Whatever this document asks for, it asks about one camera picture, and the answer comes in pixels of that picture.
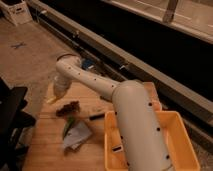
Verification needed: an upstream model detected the yellow banana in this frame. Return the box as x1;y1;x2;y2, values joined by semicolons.
46;97;57;104

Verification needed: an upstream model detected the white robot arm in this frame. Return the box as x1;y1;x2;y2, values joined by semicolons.
54;55;175;171

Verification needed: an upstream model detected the blue power device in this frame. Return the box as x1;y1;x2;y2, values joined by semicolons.
82;59;94;70

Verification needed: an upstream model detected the green chili pepper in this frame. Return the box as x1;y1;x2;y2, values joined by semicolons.
62;117;75;139

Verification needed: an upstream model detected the grey folded cloth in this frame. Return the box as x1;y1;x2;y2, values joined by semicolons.
62;121;92;150

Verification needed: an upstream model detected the white dish brush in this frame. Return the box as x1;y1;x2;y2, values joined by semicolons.
112;145;123;152

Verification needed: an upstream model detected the black chair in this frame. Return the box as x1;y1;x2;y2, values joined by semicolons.
0;77;36;171

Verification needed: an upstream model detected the yellow plastic bin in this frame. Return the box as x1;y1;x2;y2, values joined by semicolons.
103;110;201;171

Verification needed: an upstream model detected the white cardboard box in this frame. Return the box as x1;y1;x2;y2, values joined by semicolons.
0;0;32;26

